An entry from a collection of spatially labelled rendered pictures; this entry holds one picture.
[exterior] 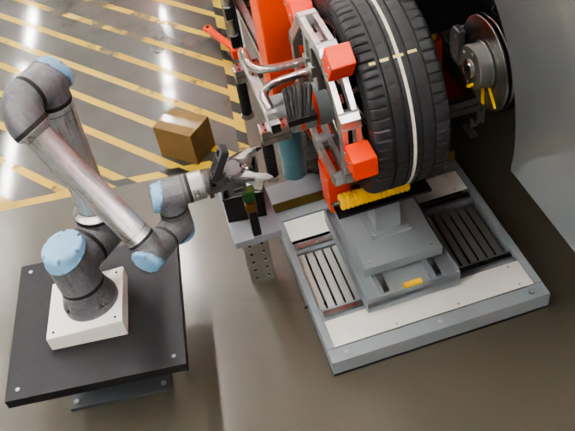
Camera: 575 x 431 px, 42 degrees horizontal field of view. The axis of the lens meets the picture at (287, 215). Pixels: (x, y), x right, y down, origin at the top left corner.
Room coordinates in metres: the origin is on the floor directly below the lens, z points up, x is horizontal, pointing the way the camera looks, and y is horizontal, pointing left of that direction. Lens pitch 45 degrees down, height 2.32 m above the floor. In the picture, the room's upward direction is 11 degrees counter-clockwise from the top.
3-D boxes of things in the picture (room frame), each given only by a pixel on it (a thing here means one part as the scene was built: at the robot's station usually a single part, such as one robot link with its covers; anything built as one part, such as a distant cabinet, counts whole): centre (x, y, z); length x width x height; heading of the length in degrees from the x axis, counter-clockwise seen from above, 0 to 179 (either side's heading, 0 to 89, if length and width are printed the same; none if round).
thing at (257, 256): (2.06, 0.15, 0.21); 0.10 x 0.10 x 0.42; 8
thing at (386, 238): (1.99, -0.36, 0.32); 0.40 x 0.30 x 0.28; 8
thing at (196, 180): (1.72, 0.25, 0.81); 0.10 x 0.05 x 0.09; 8
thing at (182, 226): (1.70, 0.34, 0.69); 0.12 x 0.09 x 0.12; 146
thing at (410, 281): (1.95, -0.36, 0.13); 0.50 x 0.36 x 0.10; 8
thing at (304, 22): (1.97, -0.19, 0.85); 0.54 x 0.07 x 0.54; 8
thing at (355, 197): (1.86, -0.30, 0.51); 0.29 x 0.06 x 0.06; 98
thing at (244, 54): (2.05, -0.05, 1.03); 0.19 x 0.18 x 0.11; 98
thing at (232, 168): (1.74, 0.17, 0.80); 0.12 x 0.08 x 0.09; 98
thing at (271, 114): (1.85, -0.08, 1.03); 0.19 x 0.18 x 0.11; 98
